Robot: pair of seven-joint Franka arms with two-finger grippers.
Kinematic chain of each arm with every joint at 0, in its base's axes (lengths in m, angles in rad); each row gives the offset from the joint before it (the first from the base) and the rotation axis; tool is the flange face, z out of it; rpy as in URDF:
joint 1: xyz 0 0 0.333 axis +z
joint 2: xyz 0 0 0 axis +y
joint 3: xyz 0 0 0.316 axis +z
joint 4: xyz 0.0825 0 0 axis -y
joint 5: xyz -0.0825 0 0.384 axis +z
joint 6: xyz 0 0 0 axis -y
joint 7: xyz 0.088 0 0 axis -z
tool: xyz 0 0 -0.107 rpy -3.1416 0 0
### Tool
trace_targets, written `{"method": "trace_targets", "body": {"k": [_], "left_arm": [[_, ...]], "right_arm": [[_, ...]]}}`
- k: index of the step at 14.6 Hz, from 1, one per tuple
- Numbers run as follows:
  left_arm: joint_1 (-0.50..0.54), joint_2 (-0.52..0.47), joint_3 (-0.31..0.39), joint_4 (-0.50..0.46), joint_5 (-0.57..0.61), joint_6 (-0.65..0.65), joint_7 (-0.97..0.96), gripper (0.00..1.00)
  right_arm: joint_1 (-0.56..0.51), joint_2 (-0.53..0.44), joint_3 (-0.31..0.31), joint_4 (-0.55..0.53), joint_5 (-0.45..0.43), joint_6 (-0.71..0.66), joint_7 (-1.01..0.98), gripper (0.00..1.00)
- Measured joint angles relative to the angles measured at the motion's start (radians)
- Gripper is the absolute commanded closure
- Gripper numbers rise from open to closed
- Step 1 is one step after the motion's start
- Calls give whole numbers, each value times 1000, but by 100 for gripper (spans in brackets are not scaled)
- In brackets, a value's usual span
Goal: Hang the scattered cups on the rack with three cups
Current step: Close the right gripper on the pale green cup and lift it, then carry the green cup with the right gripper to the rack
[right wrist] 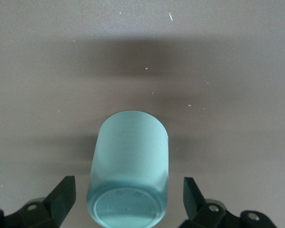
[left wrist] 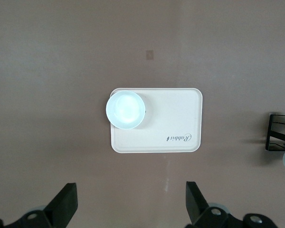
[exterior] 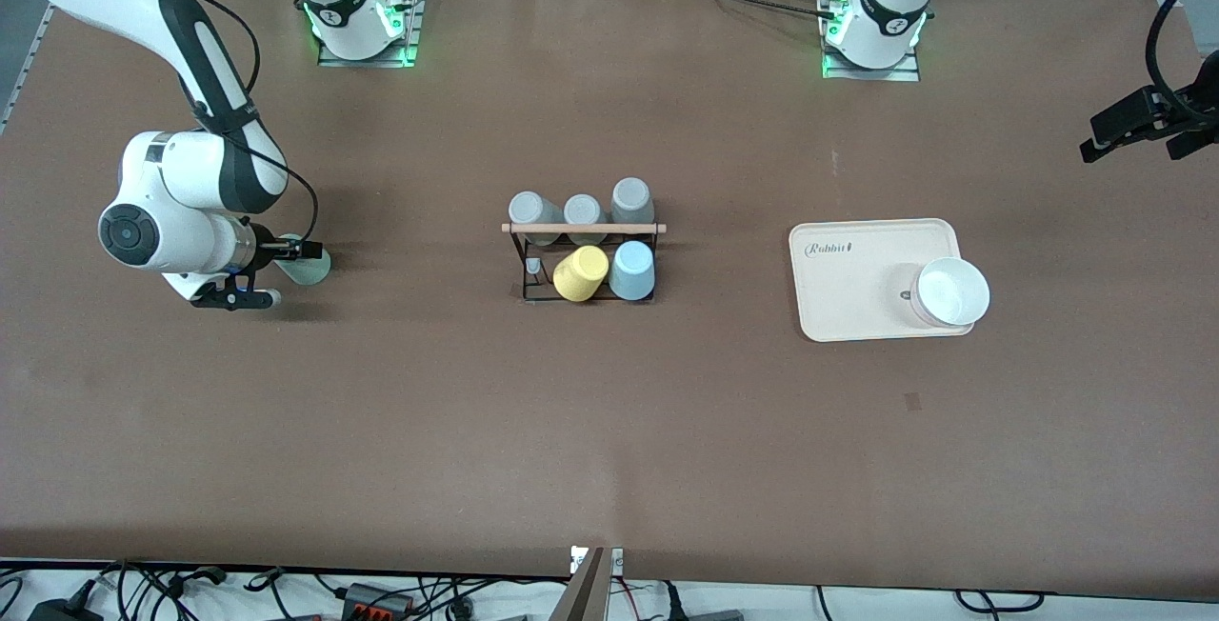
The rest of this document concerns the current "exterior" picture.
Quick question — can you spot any white mount bracket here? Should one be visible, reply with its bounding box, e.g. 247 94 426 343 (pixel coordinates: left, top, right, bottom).
570 546 626 575

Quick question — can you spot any grey camera mount pole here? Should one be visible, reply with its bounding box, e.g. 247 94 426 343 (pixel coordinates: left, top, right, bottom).
548 549 608 621

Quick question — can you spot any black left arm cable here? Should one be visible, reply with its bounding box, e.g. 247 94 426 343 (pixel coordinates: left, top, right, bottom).
1145 0 1219 123

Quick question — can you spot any black power adapter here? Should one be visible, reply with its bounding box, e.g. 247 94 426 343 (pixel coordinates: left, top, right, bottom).
27 596 104 621

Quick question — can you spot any light blue cup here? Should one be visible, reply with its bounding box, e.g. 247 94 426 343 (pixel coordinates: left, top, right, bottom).
608 239 657 304

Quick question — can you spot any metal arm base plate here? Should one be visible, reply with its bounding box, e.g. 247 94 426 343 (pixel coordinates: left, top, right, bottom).
316 0 425 69
821 0 923 83

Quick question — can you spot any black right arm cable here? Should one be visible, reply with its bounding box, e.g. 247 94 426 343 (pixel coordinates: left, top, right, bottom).
171 0 321 247

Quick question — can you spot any grey cup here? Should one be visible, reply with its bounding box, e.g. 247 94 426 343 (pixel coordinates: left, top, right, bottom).
508 190 564 247
564 193 608 246
609 177 655 227

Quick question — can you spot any black wire cup rack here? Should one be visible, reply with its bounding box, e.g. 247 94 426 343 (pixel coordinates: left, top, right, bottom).
501 220 668 306

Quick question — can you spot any beige plastic tray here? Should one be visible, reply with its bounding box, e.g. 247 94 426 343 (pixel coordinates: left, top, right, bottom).
789 217 978 344

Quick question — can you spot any black floor cable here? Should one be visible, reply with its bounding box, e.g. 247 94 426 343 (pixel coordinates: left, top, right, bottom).
955 589 1046 614

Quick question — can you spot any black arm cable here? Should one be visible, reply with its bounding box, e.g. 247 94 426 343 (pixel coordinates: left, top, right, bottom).
171 0 321 247
1145 0 1219 123

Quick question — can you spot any white bowl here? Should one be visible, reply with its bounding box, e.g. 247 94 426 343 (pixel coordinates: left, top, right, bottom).
909 256 991 330

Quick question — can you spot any yellow cup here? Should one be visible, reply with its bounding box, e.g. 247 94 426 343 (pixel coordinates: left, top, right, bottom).
552 245 610 305

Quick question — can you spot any black power strip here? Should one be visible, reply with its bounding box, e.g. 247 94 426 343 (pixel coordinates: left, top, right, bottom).
341 582 414 618

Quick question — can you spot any pale green cup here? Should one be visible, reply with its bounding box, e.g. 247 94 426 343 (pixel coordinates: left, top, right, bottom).
276 234 333 288

